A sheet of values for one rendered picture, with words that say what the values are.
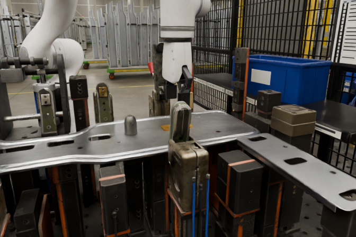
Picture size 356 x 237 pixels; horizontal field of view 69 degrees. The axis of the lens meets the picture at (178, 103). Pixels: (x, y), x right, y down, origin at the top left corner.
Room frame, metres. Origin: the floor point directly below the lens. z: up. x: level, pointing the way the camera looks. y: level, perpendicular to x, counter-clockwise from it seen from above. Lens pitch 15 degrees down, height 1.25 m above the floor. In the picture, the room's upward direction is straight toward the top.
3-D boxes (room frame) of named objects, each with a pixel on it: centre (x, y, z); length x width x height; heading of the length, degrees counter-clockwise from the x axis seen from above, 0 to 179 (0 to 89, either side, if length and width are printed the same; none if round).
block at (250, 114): (0.74, -0.25, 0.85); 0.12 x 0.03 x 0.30; 21
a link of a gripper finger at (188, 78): (0.62, -0.01, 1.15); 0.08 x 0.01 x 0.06; 21
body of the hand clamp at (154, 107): (0.81, 0.06, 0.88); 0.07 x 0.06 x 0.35; 21
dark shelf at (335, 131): (1.00, -0.33, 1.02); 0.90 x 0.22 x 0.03; 21
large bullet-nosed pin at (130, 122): (0.62, 0.12, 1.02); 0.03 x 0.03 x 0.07
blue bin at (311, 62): (0.93, -0.36, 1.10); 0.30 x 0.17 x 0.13; 31
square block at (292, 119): (0.64, -0.30, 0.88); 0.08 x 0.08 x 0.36; 21
